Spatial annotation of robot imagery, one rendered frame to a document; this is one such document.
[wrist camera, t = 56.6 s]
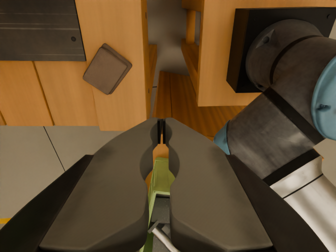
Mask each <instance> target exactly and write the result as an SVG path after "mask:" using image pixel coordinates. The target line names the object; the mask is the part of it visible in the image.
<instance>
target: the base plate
mask: <svg viewBox="0 0 336 252"><path fill-rule="evenodd" d="M0 61H78V62H85V61H87V59H86V54H85V49H84V44H83V39H82V34H81V28H80V23H79V18H78V13H77V8H76V2H75V0H0Z"/></svg>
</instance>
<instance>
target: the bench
mask: <svg viewBox="0 0 336 252"><path fill-rule="evenodd" d="M148 53H149V80H150V98H151V95H152V89H153V83H154V76H155V70H156V64H157V44H149V45H148ZM87 68H88V65H87V61H20V60H0V126H6V125H8V126H54V125H55V126H99V122H98V116H97V111H96V106H95V101H94V96H93V90H92V85H91V84H89V83H88V82H86V81H85V80H83V75H84V73H85V71H86V70H87Z"/></svg>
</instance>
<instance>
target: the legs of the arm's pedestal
mask: <svg viewBox="0 0 336 252"><path fill-rule="evenodd" d="M181 7H182V8H185V9H186V38H182V39H181V51H182V54H183V57H184V60H185V63H186V66H187V69H188V72H189V75H190V78H191V81H192V84H193V87H194V90H195V93H196V94H197V81H198V63H199V45H197V44H196V43H195V19H196V11H197V12H201V9H202V0H181Z"/></svg>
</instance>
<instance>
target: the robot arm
mask: <svg viewBox="0 0 336 252"><path fill-rule="evenodd" d="M245 70H246V74H247V76H248V78H249V80H250V81H251V82H252V83H253V84H254V85H255V86H256V87H257V88H258V89H260V90H261V91H263V92H262V93H261V94H260V95H259V96H258V97H256V98H255V99H254V100H253V101H252V102H251V103H250V104H248V105H247V106H246V107H245V108H244V109H243V110H242V111H240V112H239V113H238V114H237V115H236V116H235V117H233V118H232V119H230V120H228V121H227V122H226V123H225V126H223V127H222V128H221V129H220V130H219V131H218V132H217V133H216V134H215V136H214V138H213V142H212V141H211V140H210V139H208V138H207V137H205V136H204V135H202V134H201V133H199V132H197V131H195V130H193V129H192V128H190V127H188V126H186V125H185V124H183V123H181V122H179V121H177V120H176V119H174V118H172V117H167V118H158V117H151V118H149V119H147V120H145V121H143V122H142V123H140V124H138V125H136V126H134V127H132V128H130V129H128V130H127V131H125V132H123V133H121V134H119V135H118V136H116V137H114V138H113V139H112V140H110V141H109V142H107V143H106V144H105V145H104V146H102V147H101V148H100V149H99V150H98V151H97V152H95V153H94V154H93V155H90V154H86V155H84V156H83V157H82V158H81V159H80V160H78V161H77V162H76V163H75V164H74V165H72V166H71V167H70V168H69V169H68V170H66V171H65V172H64V173H63V174H62V175H61V176H59V177H58V178H57V179H56V180H55V181H53V182H52V183H51V184H50V185H49V186H47V187H46V188H45V189H44V190H43V191H41V192H40V193H39V194H38V195H37V196H35V197H34V198H33V199H32V200H31V201H30V202H28V203H27V204H26V205H25V206H24V207H23V208H22V209H21V210H19V211H18V212H17V213H16V214H15V215H14V216H13V217H12V218H11V219H10V220H9V221H8V222H7V223H6V224H5V225H4V226H3V227H2V228H1V230H0V252H137V251H138V250H140V249H141V248H142V247H143V246H144V245H145V243H146V240H147V234H148V226H149V217H150V214H149V199H148V186H147V184H146V182H145V179H146V178H147V176H148V175H149V173H150V172H151V171H152V170H153V168H154V164H153V150H154V149H155V147H156V146H157V145H158V144H161V135H162V138H163V144H165V145H166V146H167V147H168V149H169V150H168V168H169V170H170V172H171V173H172V174H173V175H174V177H175V180H174V181H173V182H172V184H171V186H170V205H169V220H170V238H171V242H172V244H173V246H174V247H175V248H176V249H177V250H179V251H181V252H336V187H335V186H334V185H333V184H332V183H331V182H330V181H329V180H328V179H327V177H326V176H325V175H324V174H323V172H322V156H321V155H320V154H319V153H317V152H316V151H315V150H314V148H313V147H314V146H315V145H317V144H318V143H320V142H321V141H323V140H325V139H326V138H327V139H330V140H335V141H336V39H332V38H328V37H324V36H323V35H322V34H321V32H320V31H319V30H318V29H317V28H316V27H315V26H314V25H313V24H311V23H309V22H307V21H303V20H298V19H285V20H281V21H278V22H276V23H274V24H272V25H270V26H268V27H267V28H266V29H264V30H263V31H262V32H261V33H260V34H259V35H258V36H257V37H256V38H255V39H254V41H253V42H252V44H251V46H250V47H249V50H248V52H247V55H246V60H245Z"/></svg>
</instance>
